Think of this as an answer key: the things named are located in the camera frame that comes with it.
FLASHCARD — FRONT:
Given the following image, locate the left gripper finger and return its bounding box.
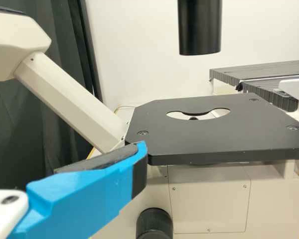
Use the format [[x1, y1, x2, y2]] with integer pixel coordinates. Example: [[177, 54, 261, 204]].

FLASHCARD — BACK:
[[7, 140, 149, 239]]

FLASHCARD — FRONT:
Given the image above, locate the cream microscope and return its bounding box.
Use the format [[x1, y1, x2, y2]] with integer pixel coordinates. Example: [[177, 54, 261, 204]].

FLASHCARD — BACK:
[[0, 0, 299, 239]]

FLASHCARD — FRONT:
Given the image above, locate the short black platform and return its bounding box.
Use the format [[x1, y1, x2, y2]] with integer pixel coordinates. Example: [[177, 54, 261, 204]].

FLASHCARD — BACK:
[[208, 59, 299, 88]]

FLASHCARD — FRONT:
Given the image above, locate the long black platform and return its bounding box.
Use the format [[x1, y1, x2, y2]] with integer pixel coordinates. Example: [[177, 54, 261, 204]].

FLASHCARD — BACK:
[[240, 81, 299, 113]]

